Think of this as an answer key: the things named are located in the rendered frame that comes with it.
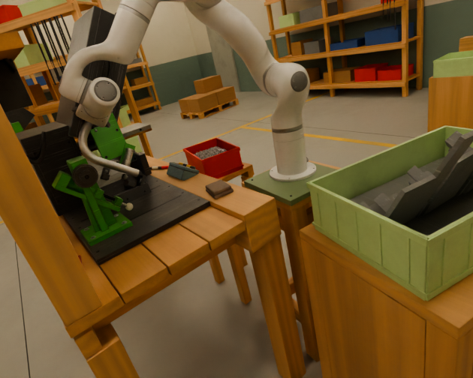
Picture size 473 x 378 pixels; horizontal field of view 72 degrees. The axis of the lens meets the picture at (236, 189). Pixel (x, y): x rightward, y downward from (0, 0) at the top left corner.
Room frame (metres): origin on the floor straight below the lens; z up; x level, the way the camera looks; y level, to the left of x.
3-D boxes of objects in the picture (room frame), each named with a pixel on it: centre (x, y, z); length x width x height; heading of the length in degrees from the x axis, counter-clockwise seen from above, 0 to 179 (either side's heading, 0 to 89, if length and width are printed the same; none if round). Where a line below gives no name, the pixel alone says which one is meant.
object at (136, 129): (1.55, 0.54, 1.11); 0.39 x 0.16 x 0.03; 122
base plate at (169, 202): (1.43, 0.58, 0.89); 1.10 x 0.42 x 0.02; 32
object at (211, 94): (8.04, 0.17, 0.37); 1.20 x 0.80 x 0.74; 128
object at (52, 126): (1.44, 0.75, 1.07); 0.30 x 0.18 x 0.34; 32
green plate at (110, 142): (1.40, 0.48, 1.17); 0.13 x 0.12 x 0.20; 32
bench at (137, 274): (1.43, 0.58, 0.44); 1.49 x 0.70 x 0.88; 32
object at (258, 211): (1.58, 0.34, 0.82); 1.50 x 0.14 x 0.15; 32
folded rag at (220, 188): (1.13, 0.06, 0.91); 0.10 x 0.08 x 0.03; 20
